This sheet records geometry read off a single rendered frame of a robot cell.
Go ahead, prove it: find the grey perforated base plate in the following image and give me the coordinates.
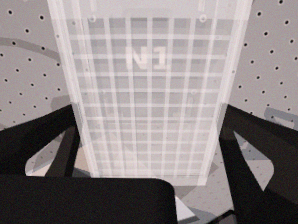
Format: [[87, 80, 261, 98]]
[[0, 0, 298, 224]]

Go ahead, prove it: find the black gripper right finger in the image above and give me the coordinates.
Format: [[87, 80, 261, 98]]
[[219, 104, 298, 224]]

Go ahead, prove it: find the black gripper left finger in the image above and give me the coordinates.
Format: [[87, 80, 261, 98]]
[[0, 104, 80, 177]]

